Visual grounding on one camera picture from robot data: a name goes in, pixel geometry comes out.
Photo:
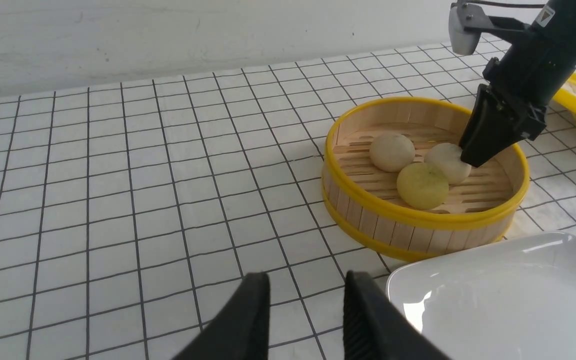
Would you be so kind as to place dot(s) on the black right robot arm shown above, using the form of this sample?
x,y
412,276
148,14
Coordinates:
x,y
568,25

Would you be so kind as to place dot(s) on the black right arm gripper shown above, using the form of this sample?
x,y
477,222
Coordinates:
x,y
512,106

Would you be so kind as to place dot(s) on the white grid-pattern tablecloth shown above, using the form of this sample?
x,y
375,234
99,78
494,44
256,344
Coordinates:
x,y
129,212

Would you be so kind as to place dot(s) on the yellow steamed bun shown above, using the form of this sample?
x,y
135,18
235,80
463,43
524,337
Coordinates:
x,y
422,186

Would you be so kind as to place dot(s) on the bamboo steamer basket yellow rim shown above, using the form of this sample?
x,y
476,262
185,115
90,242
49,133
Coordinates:
x,y
364,201

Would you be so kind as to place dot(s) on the white square ceramic plate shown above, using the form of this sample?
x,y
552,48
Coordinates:
x,y
511,300

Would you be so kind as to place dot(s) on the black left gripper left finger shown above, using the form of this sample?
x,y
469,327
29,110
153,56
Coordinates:
x,y
241,329

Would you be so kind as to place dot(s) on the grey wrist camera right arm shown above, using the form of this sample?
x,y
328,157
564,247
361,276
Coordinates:
x,y
467,21

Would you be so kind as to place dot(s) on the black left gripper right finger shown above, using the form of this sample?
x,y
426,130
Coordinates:
x,y
373,329

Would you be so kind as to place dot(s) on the white steamed bun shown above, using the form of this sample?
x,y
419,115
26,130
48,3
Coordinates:
x,y
391,152
447,158

